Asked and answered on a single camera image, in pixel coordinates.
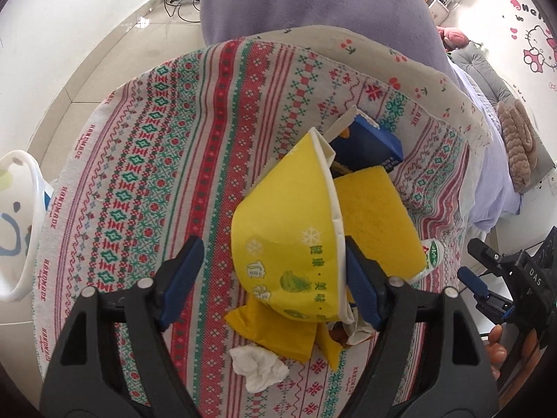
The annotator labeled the yellow paper bowl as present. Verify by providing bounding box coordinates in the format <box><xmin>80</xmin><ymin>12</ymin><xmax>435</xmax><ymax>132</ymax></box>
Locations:
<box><xmin>231</xmin><ymin>129</ymin><xmax>354</xmax><ymax>324</ymax></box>

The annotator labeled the white plastic milk bottle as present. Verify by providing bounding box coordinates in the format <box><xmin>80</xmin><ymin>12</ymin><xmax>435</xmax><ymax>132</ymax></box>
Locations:
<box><xmin>409</xmin><ymin>239</ymin><xmax>445</xmax><ymax>284</ymax></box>

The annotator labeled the white cartoon trash bin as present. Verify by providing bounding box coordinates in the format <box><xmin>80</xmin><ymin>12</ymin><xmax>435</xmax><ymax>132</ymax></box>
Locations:
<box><xmin>0</xmin><ymin>150</ymin><xmax>53</xmax><ymax>303</ymax></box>

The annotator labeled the person's right hand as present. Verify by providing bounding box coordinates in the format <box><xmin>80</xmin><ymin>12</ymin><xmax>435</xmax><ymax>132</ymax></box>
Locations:
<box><xmin>484</xmin><ymin>325</ymin><xmax>541</xmax><ymax>383</ymax></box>

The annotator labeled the crumpled beige paper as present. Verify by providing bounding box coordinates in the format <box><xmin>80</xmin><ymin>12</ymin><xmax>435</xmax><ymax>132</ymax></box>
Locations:
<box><xmin>328</xmin><ymin>307</ymin><xmax>376</xmax><ymax>347</ymax></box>

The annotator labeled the brown fluffy cushion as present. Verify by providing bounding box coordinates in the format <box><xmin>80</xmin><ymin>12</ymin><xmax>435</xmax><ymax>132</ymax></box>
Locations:
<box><xmin>496</xmin><ymin>99</ymin><xmax>538</xmax><ymax>193</ymax></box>

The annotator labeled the yellow wrapper packet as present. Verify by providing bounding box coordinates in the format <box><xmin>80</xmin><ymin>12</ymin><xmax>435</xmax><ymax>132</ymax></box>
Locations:
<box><xmin>225</xmin><ymin>295</ymin><xmax>343</xmax><ymax>371</ymax></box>

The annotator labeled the yellow sponge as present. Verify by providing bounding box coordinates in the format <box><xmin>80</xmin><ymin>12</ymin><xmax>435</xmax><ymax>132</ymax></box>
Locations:
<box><xmin>334</xmin><ymin>166</ymin><xmax>427</xmax><ymax>280</ymax></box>

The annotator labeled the crumpled white tissue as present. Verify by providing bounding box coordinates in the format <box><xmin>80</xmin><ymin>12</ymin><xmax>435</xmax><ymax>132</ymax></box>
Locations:
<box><xmin>228</xmin><ymin>345</ymin><xmax>289</xmax><ymax>394</ymax></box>

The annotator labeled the blue cardboard box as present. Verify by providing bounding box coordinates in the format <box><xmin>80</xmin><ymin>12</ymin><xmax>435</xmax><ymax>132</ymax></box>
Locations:
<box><xmin>324</xmin><ymin>111</ymin><xmax>404</xmax><ymax>173</ymax></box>

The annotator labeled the grey pillow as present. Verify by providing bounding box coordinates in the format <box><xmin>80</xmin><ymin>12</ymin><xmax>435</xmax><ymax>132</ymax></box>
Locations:
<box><xmin>449</xmin><ymin>42</ymin><xmax>516</xmax><ymax>108</ymax></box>

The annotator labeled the patterned red green tablecloth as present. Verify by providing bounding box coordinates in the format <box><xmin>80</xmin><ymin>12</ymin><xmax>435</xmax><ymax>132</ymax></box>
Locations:
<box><xmin>33</xmin><ymin>25</ymin><xmax>495</xmax><ymax>417</ymax></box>

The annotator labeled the pink plush toy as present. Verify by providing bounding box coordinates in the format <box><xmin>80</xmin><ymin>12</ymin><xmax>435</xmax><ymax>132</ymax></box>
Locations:
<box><xmin>437</xmin><ymin>26</ymin><xmax>470</xmax><ymax>51</ymax></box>

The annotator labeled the purple bed duvet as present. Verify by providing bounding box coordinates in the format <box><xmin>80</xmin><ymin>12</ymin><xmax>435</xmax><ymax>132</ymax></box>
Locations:
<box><xmin>201</xmin><ymin>0</ymin><xmax>522</xmax><ymax>232</ymax></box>

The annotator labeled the Hello Kitty wall sticker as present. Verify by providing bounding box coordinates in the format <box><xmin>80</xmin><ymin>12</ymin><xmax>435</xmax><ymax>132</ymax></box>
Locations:
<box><xmin>508</xmin><ymin>0</ymin><xmax>556</xmax><ymax>76</ymax></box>

